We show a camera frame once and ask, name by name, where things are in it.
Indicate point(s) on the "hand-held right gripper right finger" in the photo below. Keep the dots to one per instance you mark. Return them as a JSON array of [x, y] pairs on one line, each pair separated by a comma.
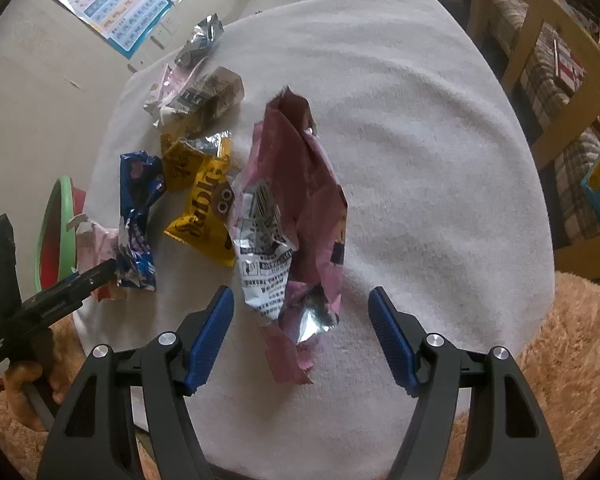
[[392, 340]]

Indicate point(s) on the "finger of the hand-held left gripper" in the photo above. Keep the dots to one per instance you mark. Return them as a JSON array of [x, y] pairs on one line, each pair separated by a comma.
[[90, 275]]

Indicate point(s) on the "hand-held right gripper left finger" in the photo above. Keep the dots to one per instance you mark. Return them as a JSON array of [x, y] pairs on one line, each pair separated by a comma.
[[212, 330]]

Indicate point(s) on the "green plastic bin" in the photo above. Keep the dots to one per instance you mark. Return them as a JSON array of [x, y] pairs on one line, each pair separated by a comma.
[[60, 260]]

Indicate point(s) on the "blue snack wrapper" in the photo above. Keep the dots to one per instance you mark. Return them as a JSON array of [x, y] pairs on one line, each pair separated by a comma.
[[137, 185]]

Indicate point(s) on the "yellow snack bag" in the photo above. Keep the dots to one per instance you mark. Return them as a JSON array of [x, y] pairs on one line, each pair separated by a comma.
[[205, 210]]

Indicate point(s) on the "large pink foil bag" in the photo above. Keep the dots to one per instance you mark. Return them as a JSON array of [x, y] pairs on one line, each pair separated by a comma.
[[300, 170]]

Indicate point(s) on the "pink strawberry biscuit wrapper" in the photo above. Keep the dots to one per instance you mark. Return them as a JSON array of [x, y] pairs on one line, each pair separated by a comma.
[[167, 85]]

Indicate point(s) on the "clear beige wrapper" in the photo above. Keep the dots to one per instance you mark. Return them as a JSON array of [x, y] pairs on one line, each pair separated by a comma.
[[220, 90]]

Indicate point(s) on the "silver blue wrapper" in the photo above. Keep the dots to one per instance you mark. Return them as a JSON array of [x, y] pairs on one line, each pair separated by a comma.
[[200, 40]]

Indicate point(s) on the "person's left hand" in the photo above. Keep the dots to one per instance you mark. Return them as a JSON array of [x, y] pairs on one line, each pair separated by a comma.
[[22, 375]]

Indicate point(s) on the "plush tan blanket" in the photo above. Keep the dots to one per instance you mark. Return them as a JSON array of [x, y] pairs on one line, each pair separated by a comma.
[[570, 360]]

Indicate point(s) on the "white towel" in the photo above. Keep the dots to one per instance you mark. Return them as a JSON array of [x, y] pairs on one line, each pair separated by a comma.
[[405, 160]]

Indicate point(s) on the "plaid cushion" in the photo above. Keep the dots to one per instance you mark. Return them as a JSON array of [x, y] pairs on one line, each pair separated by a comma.
[[540, 85]]

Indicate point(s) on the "wooden chair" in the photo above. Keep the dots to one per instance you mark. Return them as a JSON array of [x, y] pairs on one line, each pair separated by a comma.
[[522, 30]]

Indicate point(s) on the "white wall outlet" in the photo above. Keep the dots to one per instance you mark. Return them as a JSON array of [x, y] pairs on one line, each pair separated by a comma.
[[164, 32], [136, 66]]

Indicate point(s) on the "large blue wall poster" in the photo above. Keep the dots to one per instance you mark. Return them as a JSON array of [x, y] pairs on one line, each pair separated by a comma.
[[115, 5]]

